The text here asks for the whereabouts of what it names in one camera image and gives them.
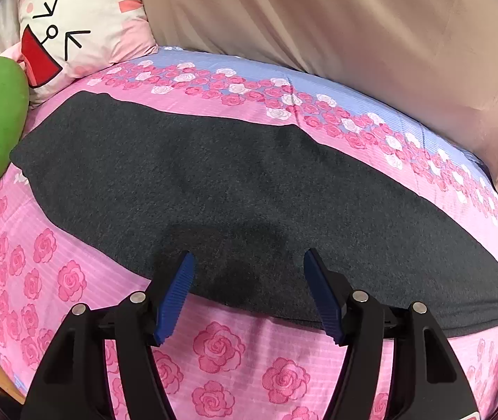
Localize pink rose print bedsheet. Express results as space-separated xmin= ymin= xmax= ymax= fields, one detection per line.
xmin=0 ymin=46 xmax=498 ymax=420

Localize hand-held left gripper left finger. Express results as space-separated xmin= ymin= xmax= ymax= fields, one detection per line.
xmin=20 ymin=251 xmax=196 ymax=420

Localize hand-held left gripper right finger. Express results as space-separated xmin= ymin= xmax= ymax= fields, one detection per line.
xmin=303 ymin=247 xmax=479 ymax=420

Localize beige backdrop cloth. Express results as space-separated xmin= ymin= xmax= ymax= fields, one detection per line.
xmin=133 ymin=0 xmax=498 ymax=211

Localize cartoon face pillow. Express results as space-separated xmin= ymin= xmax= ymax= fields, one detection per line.
xmin=0 ymin=0 xmax=159 ymax=108

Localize dark grey pants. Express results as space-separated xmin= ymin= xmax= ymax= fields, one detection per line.
xmin=9 ymin=90 xmax=498 ymax=331

